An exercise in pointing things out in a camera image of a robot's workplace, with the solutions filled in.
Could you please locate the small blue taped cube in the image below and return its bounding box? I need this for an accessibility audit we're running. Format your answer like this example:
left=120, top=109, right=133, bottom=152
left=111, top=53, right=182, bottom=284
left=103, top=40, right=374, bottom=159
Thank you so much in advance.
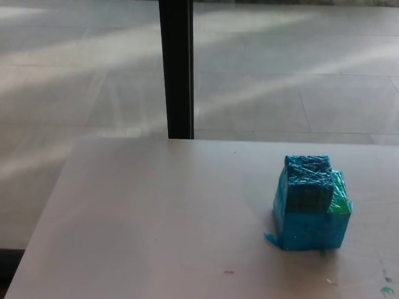
left=282, top=153, right=335, bottom=214

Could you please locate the big blue green taped cube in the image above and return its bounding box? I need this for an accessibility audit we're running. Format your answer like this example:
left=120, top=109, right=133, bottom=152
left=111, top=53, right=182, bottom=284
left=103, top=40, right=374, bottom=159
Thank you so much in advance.
left=263, top=164, right=355, bottom=252

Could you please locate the black vertical post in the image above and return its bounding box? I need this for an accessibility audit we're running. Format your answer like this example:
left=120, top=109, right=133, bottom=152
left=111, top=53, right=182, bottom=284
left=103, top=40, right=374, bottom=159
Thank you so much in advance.
left=158, top=0, right=196, bottom=140

